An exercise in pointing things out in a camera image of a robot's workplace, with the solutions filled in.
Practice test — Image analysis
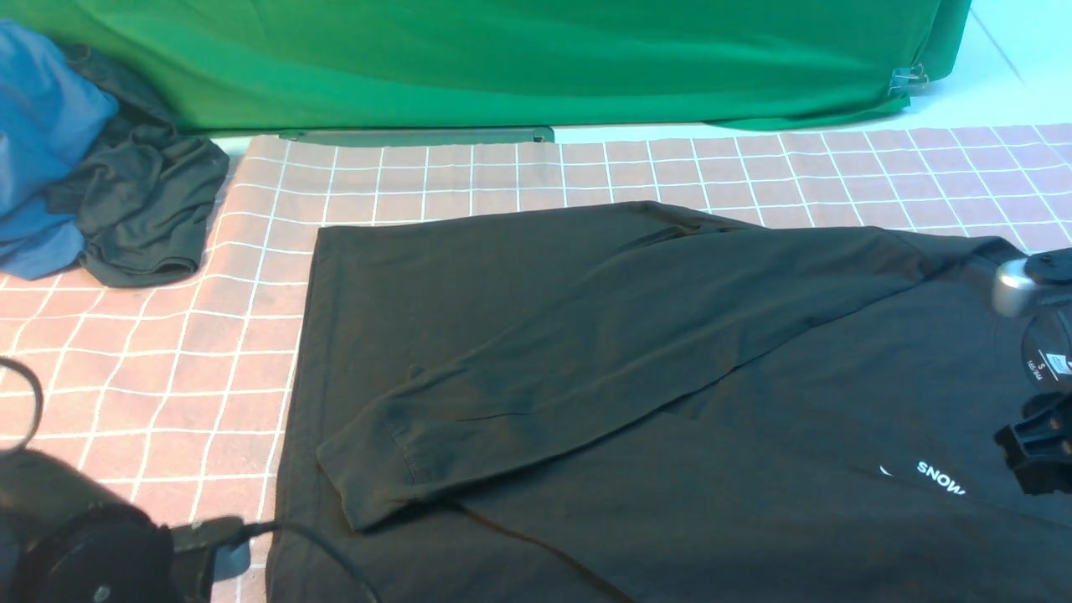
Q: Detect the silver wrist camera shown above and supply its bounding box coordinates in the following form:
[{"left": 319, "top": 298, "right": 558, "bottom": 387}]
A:
[
  {"left": 992, "top": 248, "right": 1071, "bottom": 317},
  {"left": 169, "top": 516, "right": 251, "bottom": 602}
]

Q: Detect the pink checkered tablecloth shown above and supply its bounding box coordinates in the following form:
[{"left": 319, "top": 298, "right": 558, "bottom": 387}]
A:
[{"left": 0, "top": 122, "right": 1072, "bottom": 603}]

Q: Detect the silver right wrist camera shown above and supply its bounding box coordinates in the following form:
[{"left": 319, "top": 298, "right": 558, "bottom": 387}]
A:
[{"left": 992, "top": 248, "right": 1071, "bottom": 317}]

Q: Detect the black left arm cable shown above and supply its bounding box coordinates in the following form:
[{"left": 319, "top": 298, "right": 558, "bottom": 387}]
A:
[{"left": 0, "top": 356, "right": 386, "bottom": 603}]

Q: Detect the silver binder clip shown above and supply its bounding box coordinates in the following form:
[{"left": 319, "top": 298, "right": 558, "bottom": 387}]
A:
[{"left": 888, "top": 64, "right": 930, "bottom": 98}]

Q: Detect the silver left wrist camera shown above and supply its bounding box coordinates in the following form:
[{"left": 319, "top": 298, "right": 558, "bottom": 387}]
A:
[{"left": 169, "top": 516, "right": 251, "bottom": 602}]

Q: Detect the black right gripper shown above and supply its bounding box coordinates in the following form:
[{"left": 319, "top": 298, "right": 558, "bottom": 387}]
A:
[{"left": 994, "top": 392, "right": 1071, "bottom": 496}]

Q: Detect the blue crumpled garment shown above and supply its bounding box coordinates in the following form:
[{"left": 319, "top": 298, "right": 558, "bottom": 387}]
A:
[{"left": 1, "top": 20, "right": 119, "bottom": 280}]

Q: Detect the green metal base bar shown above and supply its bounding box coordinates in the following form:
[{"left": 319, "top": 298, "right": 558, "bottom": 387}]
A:
[{"left": 278, "top": 126, "right": 554, "bottom": 148}]

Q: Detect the green backdrop cloth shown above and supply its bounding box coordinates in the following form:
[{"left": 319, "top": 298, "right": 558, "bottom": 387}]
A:
[{"left": 3, "top": 1, "right": 970, "bottom": 132}]

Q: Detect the gray long-sleeved shirt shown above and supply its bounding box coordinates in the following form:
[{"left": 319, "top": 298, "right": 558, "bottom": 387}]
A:
[{"left": 276, "top": 201, "right": 1069, "bottom": 602}]

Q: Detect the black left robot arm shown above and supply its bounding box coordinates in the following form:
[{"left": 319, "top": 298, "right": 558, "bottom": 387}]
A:
[{"left": 1, "top": 450, "right": 181, "bottom": 602}]

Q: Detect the dark gray crumpled garment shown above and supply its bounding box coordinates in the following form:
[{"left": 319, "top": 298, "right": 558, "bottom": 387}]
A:
[{"left": 44, "top": 44, "right": 229, "bottom": 289}]

